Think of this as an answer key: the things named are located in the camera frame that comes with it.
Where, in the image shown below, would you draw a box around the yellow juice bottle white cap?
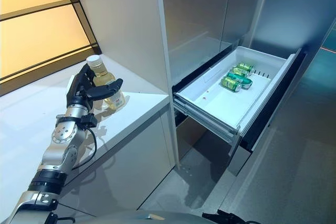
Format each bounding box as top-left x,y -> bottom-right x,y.
86,54 -> 127,111

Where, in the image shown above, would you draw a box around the stainless steel fridge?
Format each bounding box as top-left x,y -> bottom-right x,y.
154,0 -> 275,176

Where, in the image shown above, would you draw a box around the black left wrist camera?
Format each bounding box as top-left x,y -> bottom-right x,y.
79,112 -> 99,128

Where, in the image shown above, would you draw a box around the white fridge drawer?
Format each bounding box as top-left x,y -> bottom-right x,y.
172,45 -> 307,176

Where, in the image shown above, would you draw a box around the grey robot torso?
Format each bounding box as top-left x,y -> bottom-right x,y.
86,209 -> 211,224

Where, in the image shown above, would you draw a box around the amber window dark frame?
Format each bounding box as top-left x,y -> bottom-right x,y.
0,0 -> 103,96

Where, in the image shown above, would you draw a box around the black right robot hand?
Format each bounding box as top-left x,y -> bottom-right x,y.
202,209 -> 245,224

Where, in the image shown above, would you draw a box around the teal green drink can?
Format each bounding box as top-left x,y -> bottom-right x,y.
226,71 -> 253,90

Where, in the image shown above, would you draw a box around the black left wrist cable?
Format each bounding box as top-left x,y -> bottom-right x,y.
71,126 -> 98,171

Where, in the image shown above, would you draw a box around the white counter cabinet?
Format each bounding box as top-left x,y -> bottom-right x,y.
0,52 -> 178,224

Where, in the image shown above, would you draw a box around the tall white cabinet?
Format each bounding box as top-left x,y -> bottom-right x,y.
67,0 -> 181,168

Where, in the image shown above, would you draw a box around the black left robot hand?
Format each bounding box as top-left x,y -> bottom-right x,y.
65,63 -> 124,110

